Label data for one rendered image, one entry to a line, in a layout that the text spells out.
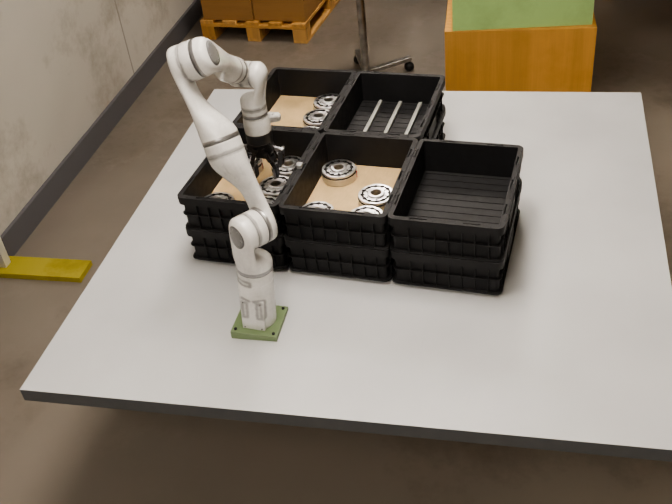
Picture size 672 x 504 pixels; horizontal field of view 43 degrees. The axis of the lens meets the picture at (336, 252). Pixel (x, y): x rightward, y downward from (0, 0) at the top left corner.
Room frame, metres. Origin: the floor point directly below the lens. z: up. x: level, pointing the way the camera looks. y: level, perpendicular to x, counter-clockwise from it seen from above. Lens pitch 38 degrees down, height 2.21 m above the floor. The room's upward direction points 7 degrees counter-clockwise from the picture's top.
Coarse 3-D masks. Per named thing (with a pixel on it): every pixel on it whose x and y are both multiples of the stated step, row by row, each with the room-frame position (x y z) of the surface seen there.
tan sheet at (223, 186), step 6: (264, 162) 2.27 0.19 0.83; (264, 168) 2.23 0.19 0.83; (270, 168) 2.23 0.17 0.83; (264, 174) 2.20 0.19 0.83; (270, 174) 2.20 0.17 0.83; (222, 180) 2.19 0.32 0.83; (258, 180) 2.17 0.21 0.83; (216, 186) 2.16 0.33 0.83; (222, 186) 2.16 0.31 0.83; (228, 186) 2.16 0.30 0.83; (234, 186) 2.15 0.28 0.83; (228, 192) 2.12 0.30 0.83; (234, 192) 2.12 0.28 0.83; (240, 192) 2.12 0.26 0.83; (234, 198) 2.09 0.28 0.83; (240, 198) 2.08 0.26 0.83
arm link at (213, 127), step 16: (176, 48) 1.84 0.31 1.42; (176, 64) 1.82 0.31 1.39; (192, 64) 1.81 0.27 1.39; (176, 80) 1.81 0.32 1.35; (192, 80) 1.82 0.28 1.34; (192, 96) 1.80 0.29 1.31; (192, 112) 1.78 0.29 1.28; (208, 112) 1.78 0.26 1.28; (208, 128) 1.75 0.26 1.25; (224, 128) 1.76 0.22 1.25; (208, 144) 1.74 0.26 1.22
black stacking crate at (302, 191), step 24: (336, 144) 2.21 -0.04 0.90; (360, 144) 2.19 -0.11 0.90; (384, 144) 2.16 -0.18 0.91; (408, 144) 2.13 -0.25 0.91; (312, 168) 2.10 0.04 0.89; (288, 216) 1.87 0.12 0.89; (312, 240) 1.84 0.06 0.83; (336, 240) 1.82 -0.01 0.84; (360, 240) 1.80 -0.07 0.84; (384, 240) 1.78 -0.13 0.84
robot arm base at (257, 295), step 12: (240, 276) 1.65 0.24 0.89; (264, 276) 1.64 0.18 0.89; (240, 288) 1.66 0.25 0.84; (252, 288) 1.63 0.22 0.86; (264, 288) 1.64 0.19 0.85; (240, 300) 1.65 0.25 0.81; (252, 300) 1.63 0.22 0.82; (264, 300) 1.64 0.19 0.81; (252, 312) 1.64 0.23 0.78; (264, 312) 1.63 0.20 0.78; (252, 324) 1.64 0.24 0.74; (264, 324) 1.63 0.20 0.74
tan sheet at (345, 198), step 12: (360, 168) 2.17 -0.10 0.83; (372, 168) 2.16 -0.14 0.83; (384, 168) 2.15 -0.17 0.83; (396, 168) 2.14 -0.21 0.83; (360, 180) 2.10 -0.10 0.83; (372, 180) 2.09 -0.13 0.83; (384, 180) 2.09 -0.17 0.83; (312, 192) 2.07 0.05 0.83; (324, 192) 2.06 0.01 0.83; (336, 192) 2.05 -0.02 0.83; (348, 192) 2.05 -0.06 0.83; (336, 204) 1.99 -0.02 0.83; (348, 204) 1.99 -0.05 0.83
